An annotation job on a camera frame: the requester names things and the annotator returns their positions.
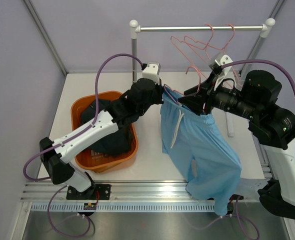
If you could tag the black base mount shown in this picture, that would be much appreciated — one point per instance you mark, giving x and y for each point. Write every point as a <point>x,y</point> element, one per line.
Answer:
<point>100,191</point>
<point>234,197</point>

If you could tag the dark navy shorts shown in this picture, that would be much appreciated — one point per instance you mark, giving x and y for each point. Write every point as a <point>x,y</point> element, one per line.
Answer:
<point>114,144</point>

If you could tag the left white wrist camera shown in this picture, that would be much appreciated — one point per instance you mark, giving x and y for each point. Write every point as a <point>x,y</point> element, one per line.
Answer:
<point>151,71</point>

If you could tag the pink hanger of green shorts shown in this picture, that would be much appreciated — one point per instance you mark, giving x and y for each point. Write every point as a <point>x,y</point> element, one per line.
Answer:
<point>205,47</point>

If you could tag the light blue shorts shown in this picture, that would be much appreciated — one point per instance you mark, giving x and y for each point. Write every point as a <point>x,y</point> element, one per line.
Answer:
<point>198,150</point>

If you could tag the pink hanger of blue shorts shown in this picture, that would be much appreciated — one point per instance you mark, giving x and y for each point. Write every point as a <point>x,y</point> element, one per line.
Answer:
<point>176,82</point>

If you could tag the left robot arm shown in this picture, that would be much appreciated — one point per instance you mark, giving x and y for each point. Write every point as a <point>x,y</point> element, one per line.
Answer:
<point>56,155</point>

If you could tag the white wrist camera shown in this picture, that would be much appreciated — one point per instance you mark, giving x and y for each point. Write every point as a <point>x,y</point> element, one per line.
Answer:
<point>218,72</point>
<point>151,71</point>

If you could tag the white metal clothes rack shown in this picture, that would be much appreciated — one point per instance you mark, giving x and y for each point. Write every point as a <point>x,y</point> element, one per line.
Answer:
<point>264,30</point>

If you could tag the aluminium rail frame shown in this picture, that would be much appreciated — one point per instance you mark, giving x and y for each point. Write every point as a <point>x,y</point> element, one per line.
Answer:
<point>156,179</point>

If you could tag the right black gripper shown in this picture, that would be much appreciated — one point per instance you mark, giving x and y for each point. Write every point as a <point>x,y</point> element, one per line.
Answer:
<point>196,101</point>

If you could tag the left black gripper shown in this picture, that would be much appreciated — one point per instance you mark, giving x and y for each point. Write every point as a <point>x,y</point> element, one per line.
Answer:
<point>159,90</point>

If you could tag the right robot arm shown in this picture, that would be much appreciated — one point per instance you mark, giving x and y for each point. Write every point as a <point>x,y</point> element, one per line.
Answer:
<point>272,125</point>

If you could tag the orange plastic laundry basket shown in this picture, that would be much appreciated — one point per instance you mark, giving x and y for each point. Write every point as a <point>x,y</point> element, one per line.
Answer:
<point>98,162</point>

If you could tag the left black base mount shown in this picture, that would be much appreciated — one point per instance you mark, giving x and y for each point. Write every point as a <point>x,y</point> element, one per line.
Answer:
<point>100,191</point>

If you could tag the slotted grey cable duct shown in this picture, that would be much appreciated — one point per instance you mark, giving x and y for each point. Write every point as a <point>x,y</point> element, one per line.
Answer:
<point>125,207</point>

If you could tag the pink hanger of navy shorts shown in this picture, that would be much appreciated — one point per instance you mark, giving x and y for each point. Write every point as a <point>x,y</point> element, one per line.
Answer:
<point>176,42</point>

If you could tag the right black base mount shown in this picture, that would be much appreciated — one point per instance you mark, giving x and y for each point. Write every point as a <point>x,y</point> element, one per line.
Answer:
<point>234,197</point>

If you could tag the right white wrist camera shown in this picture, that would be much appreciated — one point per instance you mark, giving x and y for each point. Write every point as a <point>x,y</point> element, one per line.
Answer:
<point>218,72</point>

